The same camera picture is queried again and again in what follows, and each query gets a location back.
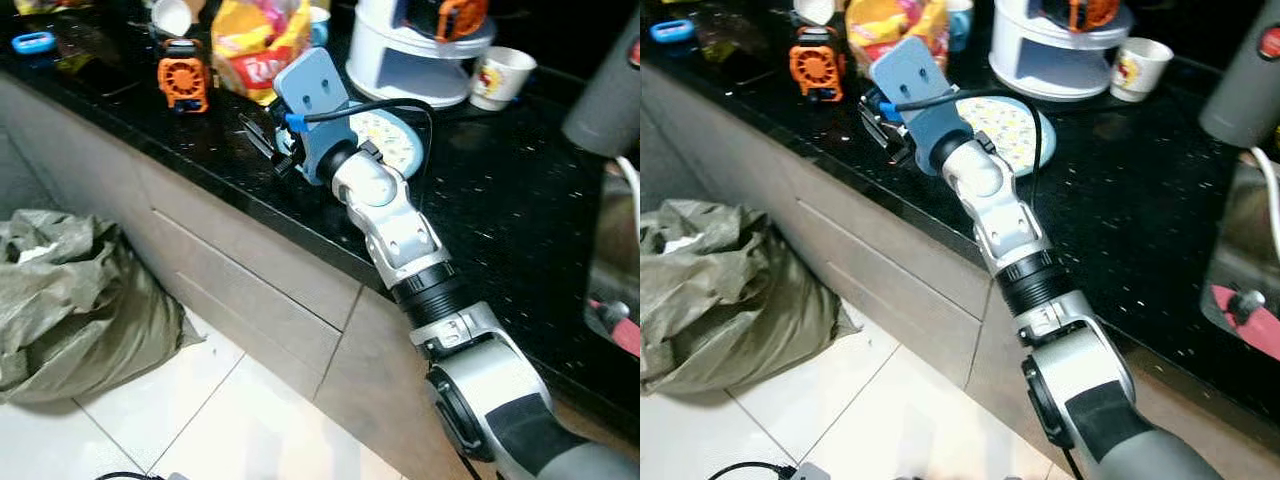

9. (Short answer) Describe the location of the orange black handheld fan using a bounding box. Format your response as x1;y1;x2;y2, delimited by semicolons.
157;38;211;113
788;27;844;103

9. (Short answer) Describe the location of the yellow red snack bag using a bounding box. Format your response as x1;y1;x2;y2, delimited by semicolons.
845;0;951;77
212;0;313;106

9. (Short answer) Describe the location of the shallow grey drawer front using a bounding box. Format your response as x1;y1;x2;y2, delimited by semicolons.
720;100;993;321
100;120;363;331

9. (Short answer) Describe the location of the white round two-tier rack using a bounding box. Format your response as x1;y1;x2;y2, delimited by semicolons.
347;0;496;109
990;0;1134;101

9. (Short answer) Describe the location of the deep grey drawer front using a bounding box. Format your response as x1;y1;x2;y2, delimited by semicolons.
150;210;343;401
795;200;986;391

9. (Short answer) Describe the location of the black smartphone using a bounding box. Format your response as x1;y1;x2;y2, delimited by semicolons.
50;20;141;97
690;10;776;86

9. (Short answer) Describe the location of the orange black device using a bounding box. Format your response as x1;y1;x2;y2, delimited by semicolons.
400;0;491;43
1040;0;1121;31

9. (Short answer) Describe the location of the white printed paper cup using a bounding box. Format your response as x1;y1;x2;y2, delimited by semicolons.
1110;37;1174;103
470;46;538;111

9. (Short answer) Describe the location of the olive green woven sack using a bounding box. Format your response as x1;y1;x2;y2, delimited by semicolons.
0;208;206;406
640;198;861;396

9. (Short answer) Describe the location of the grey flask with red logo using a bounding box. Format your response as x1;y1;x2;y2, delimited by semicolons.
1198;10;1280;149
562;10;641;159

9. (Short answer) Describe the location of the pink dish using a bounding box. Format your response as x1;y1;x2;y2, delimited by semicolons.
590;295;641;357
1210;283;1280;347

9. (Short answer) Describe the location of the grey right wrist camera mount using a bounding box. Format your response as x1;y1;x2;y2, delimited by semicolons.
272;47;353;187
868;37;973;167

